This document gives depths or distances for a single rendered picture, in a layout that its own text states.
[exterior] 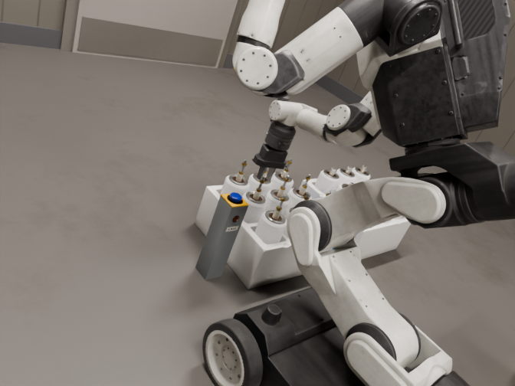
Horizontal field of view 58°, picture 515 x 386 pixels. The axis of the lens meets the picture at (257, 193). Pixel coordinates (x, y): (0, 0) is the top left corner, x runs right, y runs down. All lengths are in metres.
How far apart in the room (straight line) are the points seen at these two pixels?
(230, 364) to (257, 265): 0.42
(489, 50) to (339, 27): 0.31
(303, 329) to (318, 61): 0.75
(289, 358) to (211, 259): 0.48
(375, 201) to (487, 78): 0.34
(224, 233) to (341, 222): 0.46
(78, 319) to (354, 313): 0.75
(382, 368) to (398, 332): 0.11
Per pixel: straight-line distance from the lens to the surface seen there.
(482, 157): 1.00
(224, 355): 1.31
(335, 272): 1.25
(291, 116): 1.51
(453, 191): 1.03
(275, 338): 1.25
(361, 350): 1.20
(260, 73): 0.87
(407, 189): 1.05
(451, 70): 1.01
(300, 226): 1.23
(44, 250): 1.62
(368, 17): 0.90
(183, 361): 1.38
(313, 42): 0.89
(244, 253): 1.64
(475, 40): 1.04
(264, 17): 0.92
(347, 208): 1.19
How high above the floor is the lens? 1.05
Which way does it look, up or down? 28 degrees down
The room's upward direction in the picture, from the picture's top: 21 degrees clockwise
